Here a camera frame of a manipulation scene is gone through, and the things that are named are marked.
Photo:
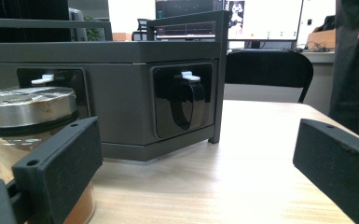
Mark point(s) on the monitor with white screen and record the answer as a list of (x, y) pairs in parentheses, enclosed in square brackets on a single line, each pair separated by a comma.
[(267, 18)]

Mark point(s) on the white office desk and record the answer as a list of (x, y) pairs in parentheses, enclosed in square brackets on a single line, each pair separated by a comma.
[(321, 68)]

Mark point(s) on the glass jar with brown powder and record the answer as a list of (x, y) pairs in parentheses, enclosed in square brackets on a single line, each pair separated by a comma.
[(28, 109)]

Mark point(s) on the monitor with dark screen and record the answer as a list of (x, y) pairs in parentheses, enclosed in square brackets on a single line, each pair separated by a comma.
[(186, 12)]

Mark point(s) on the black folding chair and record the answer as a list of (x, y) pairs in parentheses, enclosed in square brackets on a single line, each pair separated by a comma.
[(267, 68)]

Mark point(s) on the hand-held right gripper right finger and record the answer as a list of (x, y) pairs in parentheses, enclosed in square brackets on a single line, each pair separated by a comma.
[(338, 168)]

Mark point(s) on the green plant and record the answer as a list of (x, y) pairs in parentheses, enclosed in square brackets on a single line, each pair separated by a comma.
[(92, 31)]

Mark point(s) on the black curtain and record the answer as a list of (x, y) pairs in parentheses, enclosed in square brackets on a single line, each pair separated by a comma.
[(24, 9)]

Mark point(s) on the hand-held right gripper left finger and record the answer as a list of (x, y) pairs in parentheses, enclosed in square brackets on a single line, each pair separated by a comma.
[(59, 165)]

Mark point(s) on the dark grey metal rack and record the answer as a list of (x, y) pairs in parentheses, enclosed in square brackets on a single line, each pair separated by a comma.
[(121, 102)]

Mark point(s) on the brown cardboard box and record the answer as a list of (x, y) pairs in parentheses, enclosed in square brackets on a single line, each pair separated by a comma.
[(321, 39)]

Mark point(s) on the black office chair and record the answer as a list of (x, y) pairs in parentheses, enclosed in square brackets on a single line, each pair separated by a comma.
[(140, 29)]

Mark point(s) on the dark curtain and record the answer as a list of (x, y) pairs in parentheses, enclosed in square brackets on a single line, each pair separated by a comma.
[(351, 81)]

